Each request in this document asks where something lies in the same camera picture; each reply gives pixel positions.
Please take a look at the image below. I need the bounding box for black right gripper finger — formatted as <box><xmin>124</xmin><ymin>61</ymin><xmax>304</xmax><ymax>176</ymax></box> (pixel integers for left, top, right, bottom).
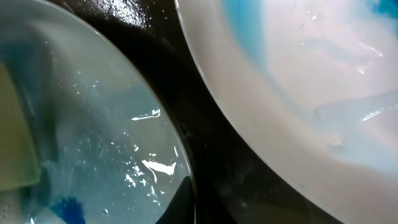
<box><xmin>156</xmin><ymin>176</ymin><xmax>195</xmax><ymax>224</ymax></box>

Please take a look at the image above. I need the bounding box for white plate blue smear front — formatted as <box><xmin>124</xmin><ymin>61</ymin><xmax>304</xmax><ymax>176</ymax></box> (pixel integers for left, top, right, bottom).
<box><xmin>1</xmin><ymin>1</ymin><xmax>192</xmax><ymax>223</ymax></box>

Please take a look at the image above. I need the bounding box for white plate blue smear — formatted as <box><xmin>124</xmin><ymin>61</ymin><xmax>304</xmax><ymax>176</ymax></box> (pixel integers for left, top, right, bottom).
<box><xmin>1</xmin><ymin>1</ymin><xmax>192</xmax><ymax>223</ymax></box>
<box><xmin>176</xmin><ymin>0</ymin><xmax>397</xmax><ymax>223</ymax></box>

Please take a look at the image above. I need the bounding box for green and yellow sponge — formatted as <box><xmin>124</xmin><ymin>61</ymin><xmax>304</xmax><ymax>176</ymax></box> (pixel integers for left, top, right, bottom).
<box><xmin>1</xmin><ymin>64</ymin><xmax>40</xmax><ymax>191</ymax></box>

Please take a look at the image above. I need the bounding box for large dark serving tray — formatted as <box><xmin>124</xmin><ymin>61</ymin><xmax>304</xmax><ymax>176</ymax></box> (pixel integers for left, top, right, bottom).
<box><xmin>52</xmin><ymin>0</ymin><xmax>335</xmax><ymax>223</ymax></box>

